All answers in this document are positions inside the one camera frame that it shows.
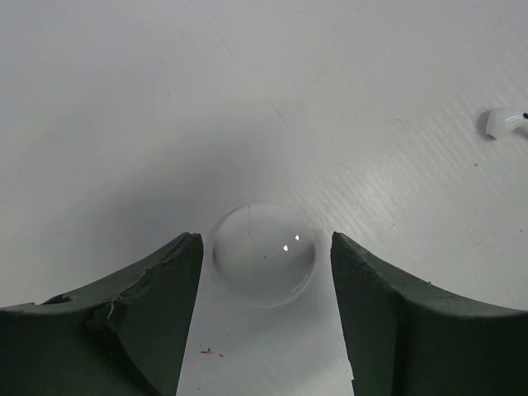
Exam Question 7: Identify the white earbud charging case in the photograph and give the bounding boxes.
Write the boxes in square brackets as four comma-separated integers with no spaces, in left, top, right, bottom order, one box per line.
[211,203,317,308]

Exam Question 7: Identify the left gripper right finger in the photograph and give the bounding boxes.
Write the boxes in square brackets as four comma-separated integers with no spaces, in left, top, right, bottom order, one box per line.
[331,233,527,395]

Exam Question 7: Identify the white earbud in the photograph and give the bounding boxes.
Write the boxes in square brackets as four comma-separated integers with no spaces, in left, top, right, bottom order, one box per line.
[478,107,527,141]

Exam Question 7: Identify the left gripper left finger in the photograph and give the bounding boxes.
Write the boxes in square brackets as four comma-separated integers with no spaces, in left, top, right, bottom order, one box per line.
[1,233,204,395]

